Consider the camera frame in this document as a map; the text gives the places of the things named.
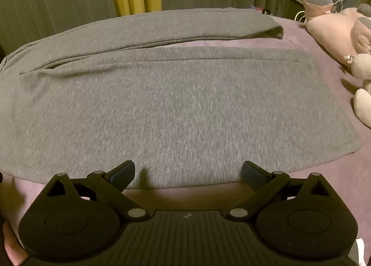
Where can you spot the grey sock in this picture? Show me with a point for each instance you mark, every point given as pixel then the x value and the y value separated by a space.
pixel 174 103

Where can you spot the purple bed sheet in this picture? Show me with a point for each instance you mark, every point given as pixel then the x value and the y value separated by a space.
pixel 318 40

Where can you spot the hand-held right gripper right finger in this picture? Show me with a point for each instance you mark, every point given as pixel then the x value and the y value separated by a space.
pixel 251 173

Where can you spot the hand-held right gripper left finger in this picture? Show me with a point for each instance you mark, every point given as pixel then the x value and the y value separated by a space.
pixel 125 172

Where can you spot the pink plush toy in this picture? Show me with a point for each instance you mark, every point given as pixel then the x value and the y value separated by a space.
pixel 333 28

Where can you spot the cream plush toy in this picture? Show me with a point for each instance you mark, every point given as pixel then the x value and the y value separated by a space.
pixel 362 100

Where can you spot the dark bedside table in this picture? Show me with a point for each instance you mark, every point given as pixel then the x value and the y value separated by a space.
pixel 295 5

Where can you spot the small black item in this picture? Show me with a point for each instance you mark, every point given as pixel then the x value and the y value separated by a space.
pixel 266 11

